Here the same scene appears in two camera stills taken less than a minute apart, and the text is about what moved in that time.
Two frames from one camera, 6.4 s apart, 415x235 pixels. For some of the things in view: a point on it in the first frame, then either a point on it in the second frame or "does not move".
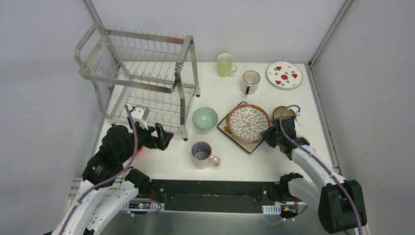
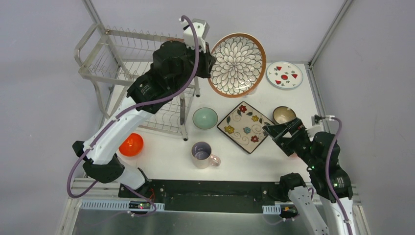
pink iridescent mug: x=202 y=155 does not move
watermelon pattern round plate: x=284 y=75 does not move
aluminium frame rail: x=335 y=160 does not move
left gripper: x=154 y=138 -> x=205 y=60
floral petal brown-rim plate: x=246 y=122 -> x=240 y=65
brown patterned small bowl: x=278 y=112 does not move
